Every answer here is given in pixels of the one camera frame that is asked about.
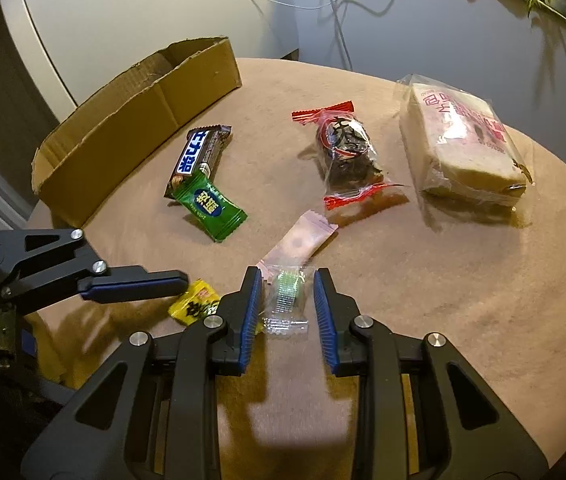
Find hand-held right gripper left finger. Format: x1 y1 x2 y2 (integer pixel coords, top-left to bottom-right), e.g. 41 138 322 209
20 266 264 480

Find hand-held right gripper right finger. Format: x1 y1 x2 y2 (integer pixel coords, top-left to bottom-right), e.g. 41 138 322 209
313 267 548 480

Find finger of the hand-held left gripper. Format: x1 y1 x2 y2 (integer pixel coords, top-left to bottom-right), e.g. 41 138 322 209
0 229 189 311

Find clear green candy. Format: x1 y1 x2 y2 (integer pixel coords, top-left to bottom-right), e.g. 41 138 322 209
261 262 311 339

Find yellow candy packet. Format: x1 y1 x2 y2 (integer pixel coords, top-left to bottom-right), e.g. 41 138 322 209
169 280 223 329

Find pink snack packet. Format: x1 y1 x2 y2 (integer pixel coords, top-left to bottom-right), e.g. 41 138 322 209
255 210 340 273

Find dark green candy packet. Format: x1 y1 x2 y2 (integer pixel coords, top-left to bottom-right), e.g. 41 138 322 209
170 169 249 244

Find brown cardboard box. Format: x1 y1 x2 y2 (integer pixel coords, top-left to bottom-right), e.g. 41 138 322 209
30 36 243 228

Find brown chocolate bar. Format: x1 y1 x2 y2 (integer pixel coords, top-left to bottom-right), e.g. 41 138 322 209
164 125 233 202

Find dark plum packet red ends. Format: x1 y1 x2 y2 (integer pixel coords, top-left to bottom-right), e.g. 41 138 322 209
290 100 409 211

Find bagged sliced bread loaf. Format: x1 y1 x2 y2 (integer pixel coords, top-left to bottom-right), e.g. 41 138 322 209
394 74 534 212

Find white cable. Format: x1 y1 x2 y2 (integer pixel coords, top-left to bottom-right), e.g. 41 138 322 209
225 0 355 72

